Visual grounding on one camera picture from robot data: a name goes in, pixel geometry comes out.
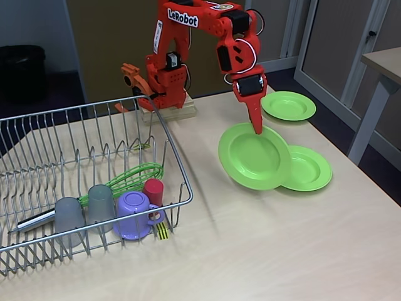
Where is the yellow black striped tape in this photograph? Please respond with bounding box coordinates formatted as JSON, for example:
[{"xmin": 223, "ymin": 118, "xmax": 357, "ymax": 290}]
[{"xmin": 155, "ymin": 222, "xmax": 170, "ymax": 242}]

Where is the purple plastic mug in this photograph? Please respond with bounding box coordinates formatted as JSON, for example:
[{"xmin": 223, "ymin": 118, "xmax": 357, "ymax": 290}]
[{"xmin": 112, "ymin": 191, "xmax": 166, "ymax": 241}]

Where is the red plastic cup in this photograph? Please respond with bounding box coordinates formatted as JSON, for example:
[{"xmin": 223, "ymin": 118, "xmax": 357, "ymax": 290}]
[{"xmin": 142, "ymin": 179, "xmax": 165, "ymax": 208}]

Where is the grey shutter-door cabinet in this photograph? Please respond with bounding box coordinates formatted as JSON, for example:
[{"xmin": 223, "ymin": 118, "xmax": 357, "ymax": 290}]
[{"xmin": 240, "ymin": 0, "xmax": 301, "ymax": 78}]

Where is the metal wire dish rack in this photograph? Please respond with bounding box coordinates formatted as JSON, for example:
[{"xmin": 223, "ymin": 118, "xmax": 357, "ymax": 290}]
[{"xmin": 0, "ymin": 95, "xmax": 194, "ymax": 277}]

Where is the beige side table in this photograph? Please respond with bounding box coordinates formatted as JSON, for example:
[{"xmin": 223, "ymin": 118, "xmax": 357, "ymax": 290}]
[{"xmin": 347, "ymin": 46, "xmax": 401, "ymax": 166}]

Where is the green whisk with metal handle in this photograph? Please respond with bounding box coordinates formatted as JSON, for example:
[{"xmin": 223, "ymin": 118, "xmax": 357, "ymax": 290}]
[{"xmin": 8, "ymin": 162, "xmax": 165, "ymax": 235}]

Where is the green plastic plate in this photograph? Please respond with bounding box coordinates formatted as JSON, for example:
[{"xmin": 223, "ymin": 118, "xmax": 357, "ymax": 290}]
[
  {"xmin": 218, "ymin": 122, "xmax": 292, "ymax": 191},
  {"xmin": 261, "ymin": 90, "xmax": 316, "ymax": 122},
  {"xmin": 278, "ymin": 145, "xmax": 333, "ymax": 193}
]

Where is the wooden base block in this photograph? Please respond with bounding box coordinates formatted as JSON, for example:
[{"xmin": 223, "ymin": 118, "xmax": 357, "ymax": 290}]
[{"xmin": 139, "ymin": 93, "xmax": 197, "ymax": 126}]

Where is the orange table clamp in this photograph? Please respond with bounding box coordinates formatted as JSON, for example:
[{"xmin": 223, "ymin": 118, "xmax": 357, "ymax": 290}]
[{"xmin": 114, "ymin": 62, "xmax": 157, "ymax": 114}]

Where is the grey cabinet with key lock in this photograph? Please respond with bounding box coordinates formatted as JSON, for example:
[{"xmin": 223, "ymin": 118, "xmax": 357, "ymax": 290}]
[{"xmin": 293, "ymin": 0, "xmax": 401, "ymax": 148}]

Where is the translucent grey plastic cup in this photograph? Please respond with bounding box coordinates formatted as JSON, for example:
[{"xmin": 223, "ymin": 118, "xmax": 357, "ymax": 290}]
[
  {"xmin": 55, "ymin": 196, "xmax": 86, "ymax": 248},
  {"xmin": 86, "ymin": 184, "xmax": 116, "ymax": 235}
]

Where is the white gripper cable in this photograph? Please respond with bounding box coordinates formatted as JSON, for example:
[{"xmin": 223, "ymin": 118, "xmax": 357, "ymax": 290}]
[{"xmin": 222, "ymin": 8, "xmax": 266, "ymax": 85}]

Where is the black waste bin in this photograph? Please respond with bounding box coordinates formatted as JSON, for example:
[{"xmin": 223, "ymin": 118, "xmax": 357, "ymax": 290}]
[{"xmin": 0, "ymin": 45, "xmax": 46, "ymax": 104}]

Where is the brown cork board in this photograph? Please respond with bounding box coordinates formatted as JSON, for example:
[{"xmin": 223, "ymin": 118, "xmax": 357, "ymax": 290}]
[{"xmin": 64, "ymin": 0, "xmax": 245, "ymax": 104}]

